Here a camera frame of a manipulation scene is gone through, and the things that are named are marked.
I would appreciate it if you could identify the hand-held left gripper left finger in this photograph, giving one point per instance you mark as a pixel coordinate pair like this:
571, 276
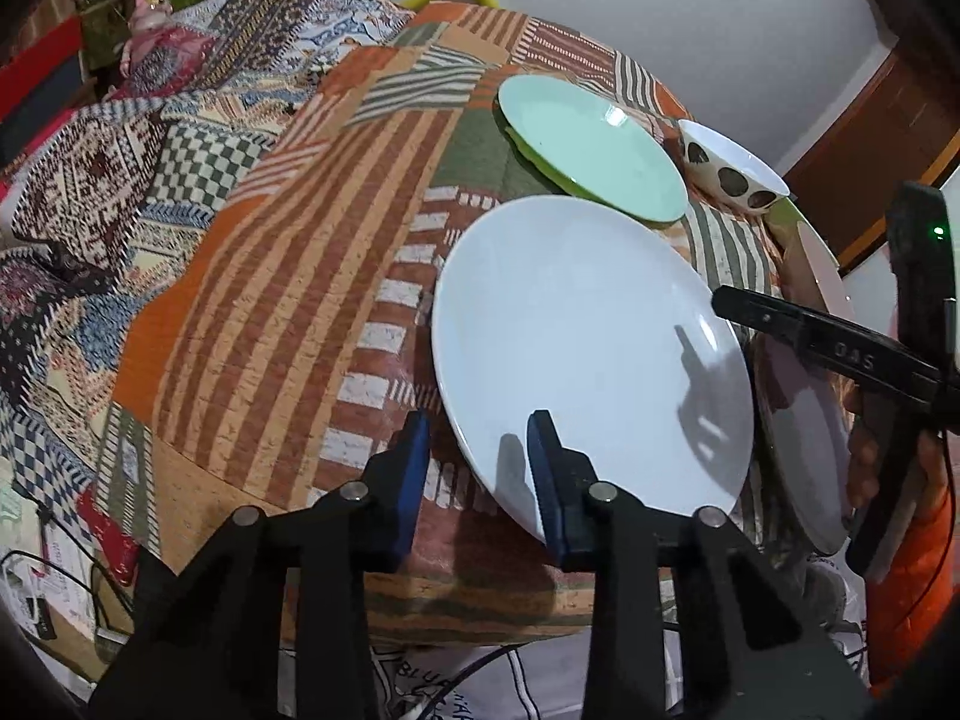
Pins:
415, 480

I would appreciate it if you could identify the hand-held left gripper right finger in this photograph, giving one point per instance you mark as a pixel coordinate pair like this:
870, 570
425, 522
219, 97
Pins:
541, 480

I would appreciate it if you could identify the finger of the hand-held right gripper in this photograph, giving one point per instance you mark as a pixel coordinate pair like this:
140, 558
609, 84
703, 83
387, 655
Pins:
840, 356

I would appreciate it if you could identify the pale pinkish plate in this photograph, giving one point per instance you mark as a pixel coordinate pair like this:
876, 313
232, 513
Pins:
806, 427

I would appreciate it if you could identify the large white plate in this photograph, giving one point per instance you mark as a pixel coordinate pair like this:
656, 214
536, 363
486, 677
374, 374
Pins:
585, 330

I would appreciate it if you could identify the white bowl with dark spots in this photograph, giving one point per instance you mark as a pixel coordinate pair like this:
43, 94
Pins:
731, 172

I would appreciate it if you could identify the green plate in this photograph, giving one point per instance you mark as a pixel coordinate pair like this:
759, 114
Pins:
592, 142

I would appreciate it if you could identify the forearm in orange sleeve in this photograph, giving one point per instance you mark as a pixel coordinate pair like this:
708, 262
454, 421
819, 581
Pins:
915, 577

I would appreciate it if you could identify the person's right hand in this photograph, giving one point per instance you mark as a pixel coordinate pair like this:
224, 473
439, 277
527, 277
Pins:
862, 465

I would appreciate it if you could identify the brown wooden door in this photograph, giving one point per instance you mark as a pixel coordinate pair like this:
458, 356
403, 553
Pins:
900, 112

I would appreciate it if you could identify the white printed cloth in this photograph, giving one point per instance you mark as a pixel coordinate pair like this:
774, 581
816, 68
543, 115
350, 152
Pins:
540, 682

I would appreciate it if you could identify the striped patchwork tablecloth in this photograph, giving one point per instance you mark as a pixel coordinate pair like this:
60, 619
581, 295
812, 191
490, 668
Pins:
300, 277

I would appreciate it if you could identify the patterned patchwork blanket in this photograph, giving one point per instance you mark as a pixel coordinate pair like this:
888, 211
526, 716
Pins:
97, 165

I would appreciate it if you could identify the pink rabbit toy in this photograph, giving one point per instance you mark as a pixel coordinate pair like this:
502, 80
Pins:
152, 11

